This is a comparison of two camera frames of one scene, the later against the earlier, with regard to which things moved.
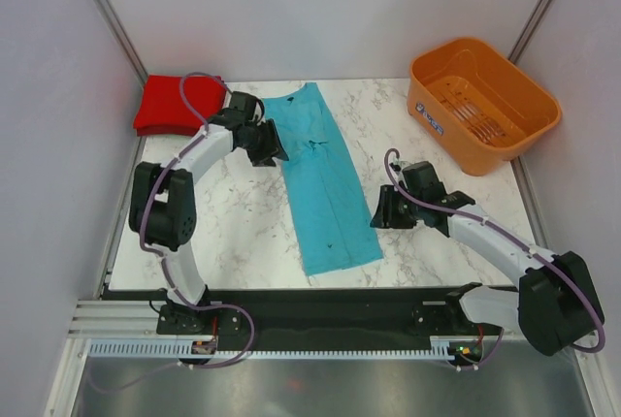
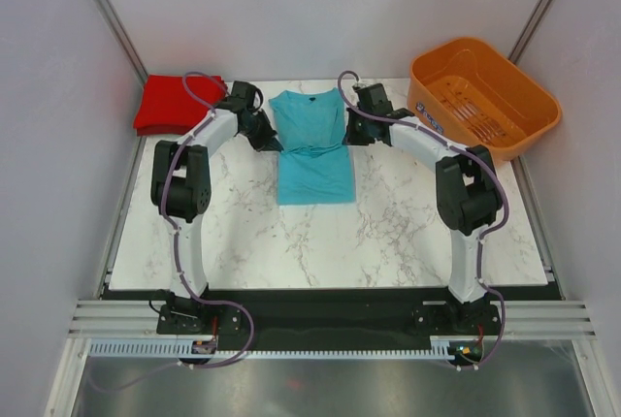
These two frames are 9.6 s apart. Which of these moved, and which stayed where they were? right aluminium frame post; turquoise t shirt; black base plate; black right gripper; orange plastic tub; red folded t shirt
Moved: black right gripper; turquoise t shirt
Stayed: right aluminium frame post; black base plate; red folded t shirt; orange plastic tub
